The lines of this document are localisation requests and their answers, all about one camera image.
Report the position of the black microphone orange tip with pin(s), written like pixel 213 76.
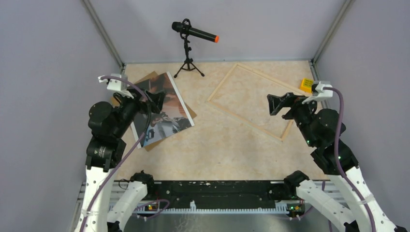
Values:
pixel 195 31

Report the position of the brown cardboard backing board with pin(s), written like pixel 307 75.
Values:
pixel 150 77

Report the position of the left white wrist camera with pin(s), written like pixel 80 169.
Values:
pixel 117 83

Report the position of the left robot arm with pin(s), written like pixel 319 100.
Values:
pixel 105 154

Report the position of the black tripod mic stand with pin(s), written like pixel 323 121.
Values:
pixel 188 62

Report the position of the printed photo sheet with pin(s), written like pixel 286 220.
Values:
pixel 168 109

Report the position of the aluminium rail front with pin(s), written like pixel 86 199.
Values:
pixel 151 209

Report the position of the light wooden picture frame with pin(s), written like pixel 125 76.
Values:
pixel 242 93

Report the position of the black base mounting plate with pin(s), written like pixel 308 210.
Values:
pixel 251 194

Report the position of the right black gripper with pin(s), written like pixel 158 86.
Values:
pixel 275 102

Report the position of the yellow rectangular block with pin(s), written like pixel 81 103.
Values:
pixel 306 85

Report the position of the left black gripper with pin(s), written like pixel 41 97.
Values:
pixel 157 98

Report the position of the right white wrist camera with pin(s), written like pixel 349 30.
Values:
pixel 320 92

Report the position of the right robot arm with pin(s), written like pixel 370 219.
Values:
pixel 319 129

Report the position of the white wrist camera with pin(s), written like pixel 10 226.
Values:
pixel 320 92
pixel 117 83

